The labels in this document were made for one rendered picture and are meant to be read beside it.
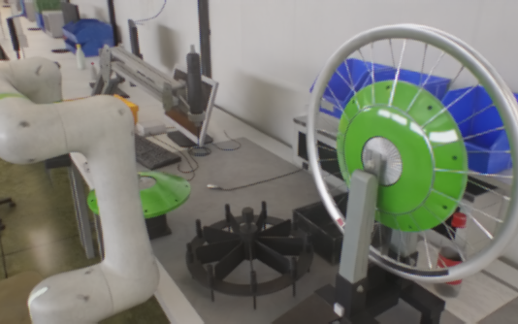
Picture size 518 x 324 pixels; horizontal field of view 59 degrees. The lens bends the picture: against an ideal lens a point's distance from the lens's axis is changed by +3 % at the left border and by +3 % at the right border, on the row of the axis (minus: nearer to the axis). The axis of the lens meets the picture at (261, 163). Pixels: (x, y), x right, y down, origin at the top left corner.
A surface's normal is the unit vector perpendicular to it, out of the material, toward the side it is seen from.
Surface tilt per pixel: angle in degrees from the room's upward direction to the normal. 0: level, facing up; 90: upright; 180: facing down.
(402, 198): 98
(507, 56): 90
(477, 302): 0
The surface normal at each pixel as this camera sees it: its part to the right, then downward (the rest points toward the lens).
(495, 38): -0.85, 0.21
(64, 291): 0.14, -0.82
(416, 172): -0.70, 0.27
